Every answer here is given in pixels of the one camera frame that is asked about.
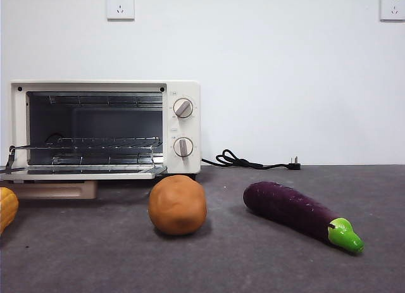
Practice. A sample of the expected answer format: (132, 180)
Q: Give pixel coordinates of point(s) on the purple eggplant with green cap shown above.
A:
(284, 207)

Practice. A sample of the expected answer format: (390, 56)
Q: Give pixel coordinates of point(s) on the round timer knob on oven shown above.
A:
(183, 146)

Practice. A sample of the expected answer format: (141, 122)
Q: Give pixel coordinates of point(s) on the white Toshiba toaster oven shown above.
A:
(180, 128)

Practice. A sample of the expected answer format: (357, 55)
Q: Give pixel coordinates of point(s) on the round temperature knob on oven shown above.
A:
(183, 108)

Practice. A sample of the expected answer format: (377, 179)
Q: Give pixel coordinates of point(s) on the brown potato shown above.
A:
(177, 207)

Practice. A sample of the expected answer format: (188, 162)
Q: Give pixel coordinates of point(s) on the yellow corn cob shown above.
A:
(7, 210)

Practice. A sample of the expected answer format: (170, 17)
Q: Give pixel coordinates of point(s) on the white wall socket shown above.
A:
(120, 6)
(393, 7)

